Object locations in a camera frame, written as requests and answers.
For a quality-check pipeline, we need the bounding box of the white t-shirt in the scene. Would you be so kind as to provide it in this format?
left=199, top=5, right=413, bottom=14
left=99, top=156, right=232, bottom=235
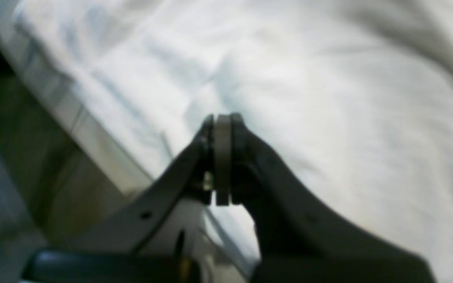
left=0, top=0, right=453, bottom=283

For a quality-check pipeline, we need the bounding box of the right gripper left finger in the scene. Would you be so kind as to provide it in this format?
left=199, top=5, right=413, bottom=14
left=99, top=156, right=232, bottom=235
left=62, top=115, right=214, bottom=256

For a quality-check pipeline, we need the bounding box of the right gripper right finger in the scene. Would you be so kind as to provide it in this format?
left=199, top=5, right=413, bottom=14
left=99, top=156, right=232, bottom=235
left=231, top=114, right=435, bottom=283

